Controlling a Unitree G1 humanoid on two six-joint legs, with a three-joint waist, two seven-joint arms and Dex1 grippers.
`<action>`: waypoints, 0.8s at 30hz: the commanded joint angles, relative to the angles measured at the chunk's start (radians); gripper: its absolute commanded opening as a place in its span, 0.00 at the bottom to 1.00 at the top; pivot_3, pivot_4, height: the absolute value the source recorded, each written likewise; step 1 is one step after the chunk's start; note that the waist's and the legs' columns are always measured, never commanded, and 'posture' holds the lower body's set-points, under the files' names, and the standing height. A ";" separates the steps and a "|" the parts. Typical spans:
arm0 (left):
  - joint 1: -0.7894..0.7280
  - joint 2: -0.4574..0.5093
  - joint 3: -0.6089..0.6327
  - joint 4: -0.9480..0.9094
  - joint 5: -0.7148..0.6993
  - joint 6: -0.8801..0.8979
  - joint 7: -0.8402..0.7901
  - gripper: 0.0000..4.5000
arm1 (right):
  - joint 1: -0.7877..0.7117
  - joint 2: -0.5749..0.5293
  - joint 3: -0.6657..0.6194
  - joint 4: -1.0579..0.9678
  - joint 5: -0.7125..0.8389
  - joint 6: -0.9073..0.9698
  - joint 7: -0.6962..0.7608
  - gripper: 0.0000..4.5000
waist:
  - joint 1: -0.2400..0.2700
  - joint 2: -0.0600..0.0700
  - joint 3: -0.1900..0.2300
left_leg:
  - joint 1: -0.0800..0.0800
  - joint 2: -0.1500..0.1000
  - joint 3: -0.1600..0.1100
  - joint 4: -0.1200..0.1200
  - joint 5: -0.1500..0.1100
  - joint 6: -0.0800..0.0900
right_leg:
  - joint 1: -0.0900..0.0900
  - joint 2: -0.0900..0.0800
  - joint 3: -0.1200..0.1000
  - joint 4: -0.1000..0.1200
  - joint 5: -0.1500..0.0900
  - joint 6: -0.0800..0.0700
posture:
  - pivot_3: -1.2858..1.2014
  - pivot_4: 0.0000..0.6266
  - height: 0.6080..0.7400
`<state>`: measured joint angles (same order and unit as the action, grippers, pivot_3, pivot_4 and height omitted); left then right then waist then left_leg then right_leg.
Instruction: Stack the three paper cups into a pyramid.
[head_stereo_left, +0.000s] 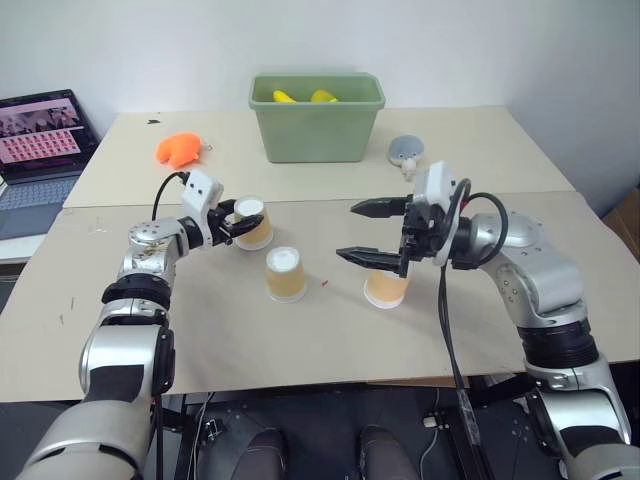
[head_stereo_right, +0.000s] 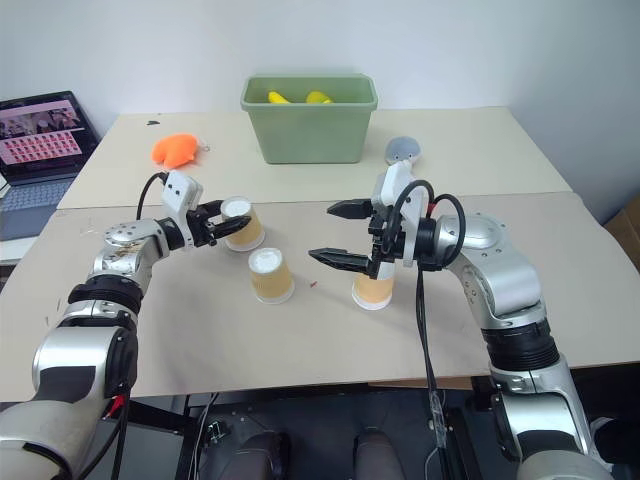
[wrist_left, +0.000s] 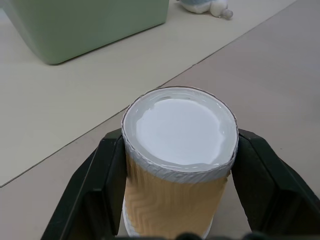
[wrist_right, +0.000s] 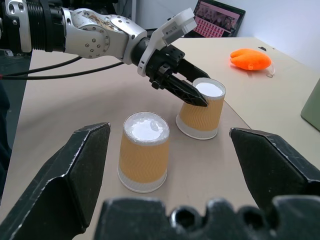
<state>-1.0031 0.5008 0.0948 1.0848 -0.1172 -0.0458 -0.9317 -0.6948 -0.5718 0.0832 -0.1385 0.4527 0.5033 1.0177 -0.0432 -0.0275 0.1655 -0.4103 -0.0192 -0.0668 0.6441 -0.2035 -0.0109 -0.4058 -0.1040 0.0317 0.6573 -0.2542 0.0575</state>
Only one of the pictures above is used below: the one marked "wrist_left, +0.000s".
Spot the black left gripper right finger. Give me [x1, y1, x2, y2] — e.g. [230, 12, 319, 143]
[212, 128, 320, 240]

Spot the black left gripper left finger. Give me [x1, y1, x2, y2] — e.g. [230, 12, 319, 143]
[39, 130, 130, 240]

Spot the brown ribbed paper cup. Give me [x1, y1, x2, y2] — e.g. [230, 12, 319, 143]
[120, 86, 240, 240]

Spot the light green plastic bin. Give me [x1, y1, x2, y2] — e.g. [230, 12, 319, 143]
[0, 0, 171, 66]

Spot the white plush toy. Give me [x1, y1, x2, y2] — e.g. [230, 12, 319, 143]
[175, 0, 235, 20]

